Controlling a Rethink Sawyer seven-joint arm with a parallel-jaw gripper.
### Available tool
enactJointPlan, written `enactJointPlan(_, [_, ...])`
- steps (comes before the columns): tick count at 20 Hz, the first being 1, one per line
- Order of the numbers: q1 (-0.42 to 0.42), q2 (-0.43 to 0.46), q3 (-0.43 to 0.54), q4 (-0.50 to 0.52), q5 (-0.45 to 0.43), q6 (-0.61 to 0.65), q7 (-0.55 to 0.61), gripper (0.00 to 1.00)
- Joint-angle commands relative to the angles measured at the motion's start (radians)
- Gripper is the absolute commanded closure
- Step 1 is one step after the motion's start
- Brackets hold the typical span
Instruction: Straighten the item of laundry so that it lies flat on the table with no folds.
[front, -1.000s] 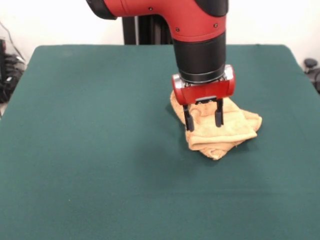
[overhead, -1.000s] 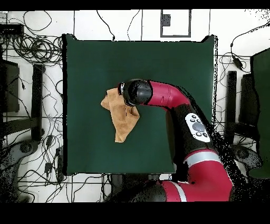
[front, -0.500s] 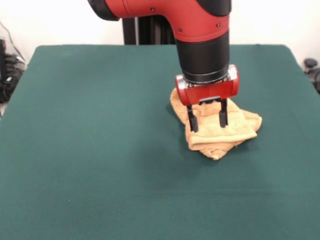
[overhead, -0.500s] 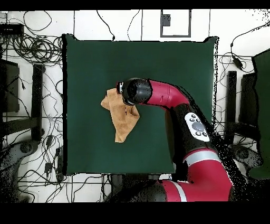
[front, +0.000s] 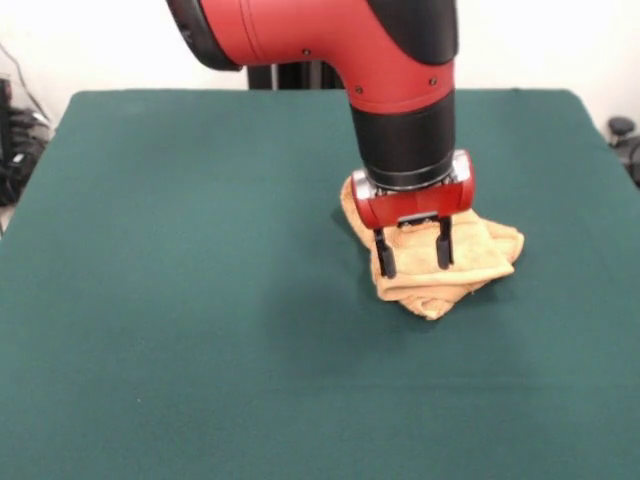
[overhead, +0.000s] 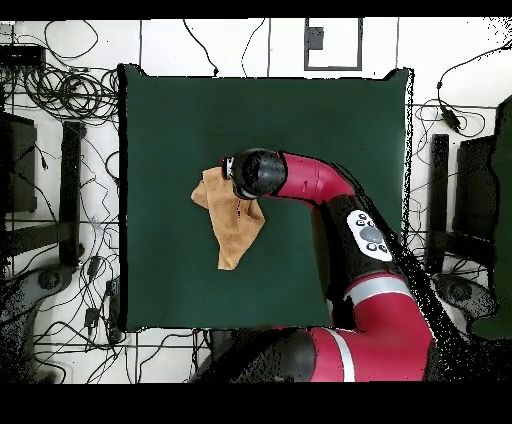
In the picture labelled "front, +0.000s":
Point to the tan terry towel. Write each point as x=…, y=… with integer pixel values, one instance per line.
x=450, y=280

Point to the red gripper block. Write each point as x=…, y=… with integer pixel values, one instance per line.
x=415, y=205

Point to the dark stand base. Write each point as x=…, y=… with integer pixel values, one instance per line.
x=625, y=145

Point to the black equipment pile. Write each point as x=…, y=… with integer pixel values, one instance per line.
x=20, y=150

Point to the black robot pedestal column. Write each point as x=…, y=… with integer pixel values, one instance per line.
x=260, y=77

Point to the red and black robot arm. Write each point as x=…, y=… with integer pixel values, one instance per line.
x=300, y=30

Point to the dark green table cloth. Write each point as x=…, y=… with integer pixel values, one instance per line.
x=150, y=300

